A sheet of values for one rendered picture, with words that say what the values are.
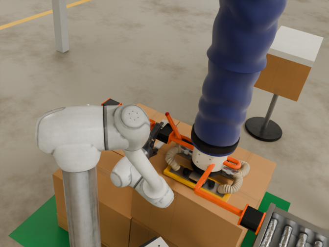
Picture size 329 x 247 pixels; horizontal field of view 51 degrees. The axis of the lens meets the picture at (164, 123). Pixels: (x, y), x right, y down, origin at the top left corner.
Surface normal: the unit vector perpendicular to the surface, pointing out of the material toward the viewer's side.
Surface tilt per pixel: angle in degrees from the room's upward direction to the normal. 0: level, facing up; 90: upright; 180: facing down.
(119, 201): 0
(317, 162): 0
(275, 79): 90
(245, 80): 100
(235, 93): 81
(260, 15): 76
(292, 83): 90
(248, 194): 0
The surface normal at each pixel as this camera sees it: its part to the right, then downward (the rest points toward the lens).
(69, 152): 0.03, 0.45
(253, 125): 0.11, -0.78
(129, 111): 0.33, -0.29
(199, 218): -0.54, 0.48
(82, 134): 0.16, 0.17
